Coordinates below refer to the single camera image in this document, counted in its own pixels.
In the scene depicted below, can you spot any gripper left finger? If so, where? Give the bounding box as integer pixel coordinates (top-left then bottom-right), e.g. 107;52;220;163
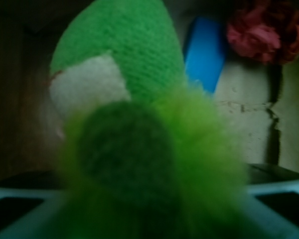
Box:
0;170;73;239

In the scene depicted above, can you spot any brown paper bag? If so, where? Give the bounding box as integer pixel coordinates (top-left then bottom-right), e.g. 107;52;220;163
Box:
0;0;299;180

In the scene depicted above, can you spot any green plush toy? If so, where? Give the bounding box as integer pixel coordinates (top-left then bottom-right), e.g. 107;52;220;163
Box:
46;0;246;239

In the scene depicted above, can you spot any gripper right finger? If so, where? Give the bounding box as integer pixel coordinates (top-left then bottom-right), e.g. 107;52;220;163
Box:
239;163;299;239

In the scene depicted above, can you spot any blue wooden block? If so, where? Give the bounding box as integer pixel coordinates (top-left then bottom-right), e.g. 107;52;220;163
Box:
184;17;228;94

